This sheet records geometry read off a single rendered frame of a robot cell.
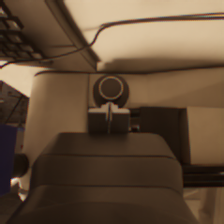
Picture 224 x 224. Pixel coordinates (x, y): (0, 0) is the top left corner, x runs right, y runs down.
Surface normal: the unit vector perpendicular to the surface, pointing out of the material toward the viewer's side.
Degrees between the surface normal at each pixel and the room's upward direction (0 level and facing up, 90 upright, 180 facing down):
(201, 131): 90
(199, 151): 90
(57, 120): 90
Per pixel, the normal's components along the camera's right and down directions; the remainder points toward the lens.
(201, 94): -0.03, 0.49
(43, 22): -0.10, 0.97
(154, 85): -0.31, -0.21
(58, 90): 0.00, -0.22
